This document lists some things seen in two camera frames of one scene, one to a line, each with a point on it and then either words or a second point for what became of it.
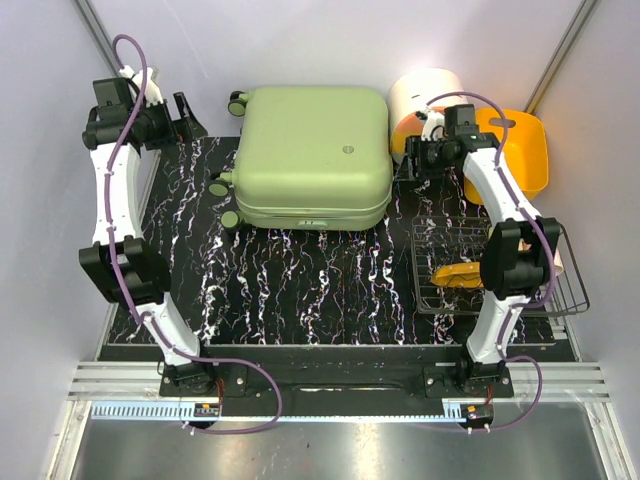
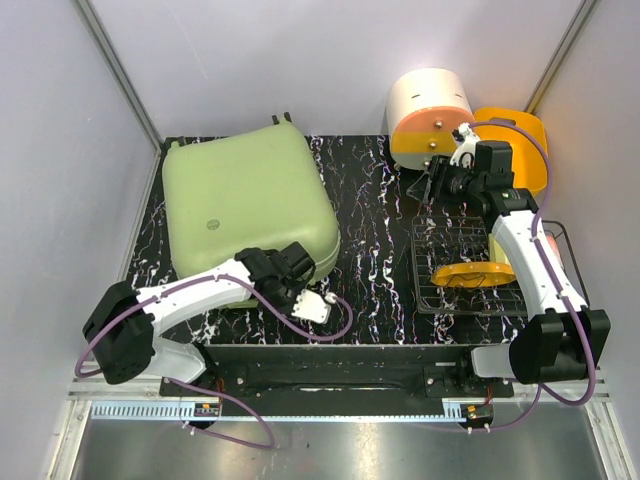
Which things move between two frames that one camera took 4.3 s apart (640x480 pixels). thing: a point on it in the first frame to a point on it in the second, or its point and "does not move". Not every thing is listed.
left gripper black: [170, 136] to [297, 286]
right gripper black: [414, 149] to [440, 169]
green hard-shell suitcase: [310, 158] to [259, 190]
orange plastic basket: [525, 151] does not move
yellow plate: [458, 275] does not move
